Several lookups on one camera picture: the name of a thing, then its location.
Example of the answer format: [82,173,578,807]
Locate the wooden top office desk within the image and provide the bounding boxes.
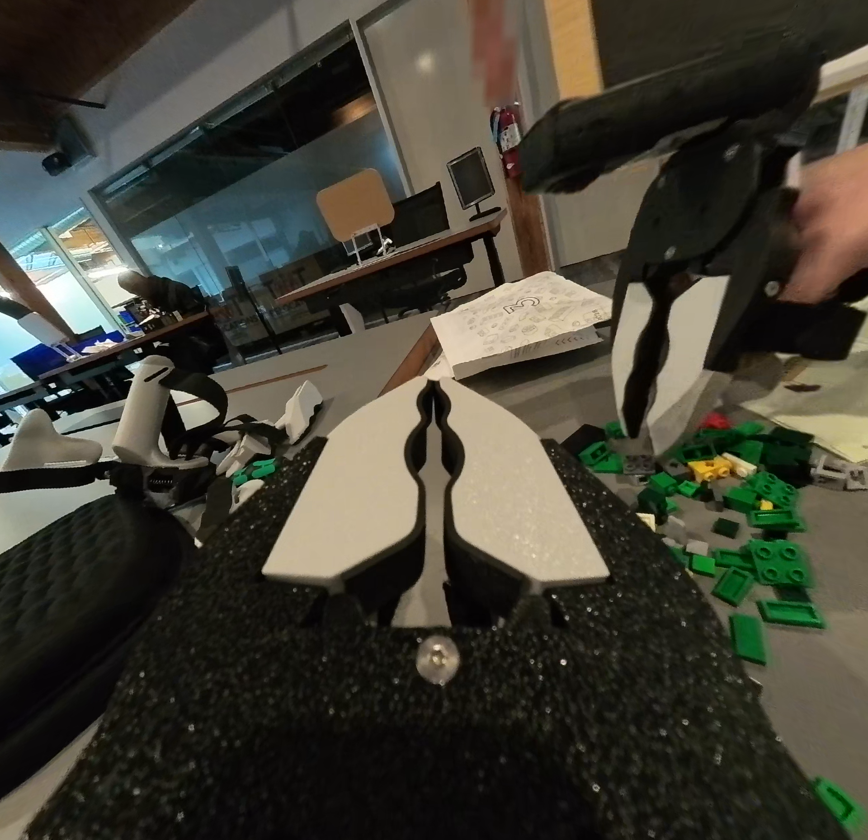
[0,310,212,421]
[274,208,508,339]

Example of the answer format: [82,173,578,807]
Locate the black ceiling speaker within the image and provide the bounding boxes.
[41,117,97,178]

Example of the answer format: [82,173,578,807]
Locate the blue storage bins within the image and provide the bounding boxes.
[12,324,126,381]

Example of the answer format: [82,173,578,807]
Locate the white and black plastic part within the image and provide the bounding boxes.
[273,379,325,442]

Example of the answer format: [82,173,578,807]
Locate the small black monitor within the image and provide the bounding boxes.
[445,146,507,222]

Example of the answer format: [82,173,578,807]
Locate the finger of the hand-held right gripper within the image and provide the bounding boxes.
[610,279,655,441]
[627,275,732,456]

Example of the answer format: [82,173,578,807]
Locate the pale green instruction booklet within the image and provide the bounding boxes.
[738,352,868,465]

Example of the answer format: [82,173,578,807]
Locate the black straps with white parts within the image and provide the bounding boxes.
[0,354,299,549]

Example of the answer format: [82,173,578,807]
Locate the white printed paper bag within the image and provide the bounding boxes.
[429,269,606,381]

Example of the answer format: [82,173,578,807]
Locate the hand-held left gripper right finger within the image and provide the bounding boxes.
[434,377,611,627]

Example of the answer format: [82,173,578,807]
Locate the pile of small toy bricks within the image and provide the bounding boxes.
[563,412,868,668]

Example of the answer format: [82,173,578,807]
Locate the green flat tile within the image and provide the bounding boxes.
[814,778,862,829]

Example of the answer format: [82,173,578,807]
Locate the wooden pillar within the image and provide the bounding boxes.
[461,0,552,278]

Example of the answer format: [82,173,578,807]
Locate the black textured case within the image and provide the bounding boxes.
[0,493,201,760]

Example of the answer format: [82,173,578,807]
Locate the grey desk with wooden edge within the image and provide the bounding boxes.
[0,318,442,583]

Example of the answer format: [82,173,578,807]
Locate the black office chair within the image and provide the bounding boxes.
[390,181,476,299]

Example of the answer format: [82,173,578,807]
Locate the wood-framed black panel on stand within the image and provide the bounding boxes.
[539,0,868,156]

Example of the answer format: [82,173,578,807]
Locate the small wooden board on stand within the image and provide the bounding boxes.
[315,168,396,266]

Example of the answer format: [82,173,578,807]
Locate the person's right hand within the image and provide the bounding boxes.
[780,152,868,307]

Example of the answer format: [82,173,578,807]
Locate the red fire extinguisher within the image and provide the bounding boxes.
[488,101,523,178]

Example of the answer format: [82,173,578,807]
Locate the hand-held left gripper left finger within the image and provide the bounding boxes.
[261,376,435,627]

